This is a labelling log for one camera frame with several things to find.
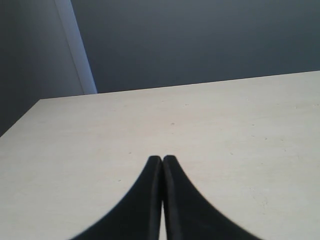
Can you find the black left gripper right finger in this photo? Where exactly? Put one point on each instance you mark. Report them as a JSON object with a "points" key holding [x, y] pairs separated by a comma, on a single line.
{"points": [[188, 215]]}

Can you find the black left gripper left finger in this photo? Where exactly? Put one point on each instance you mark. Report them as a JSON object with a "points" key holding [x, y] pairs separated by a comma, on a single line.
{"points": [[137, 216]]}

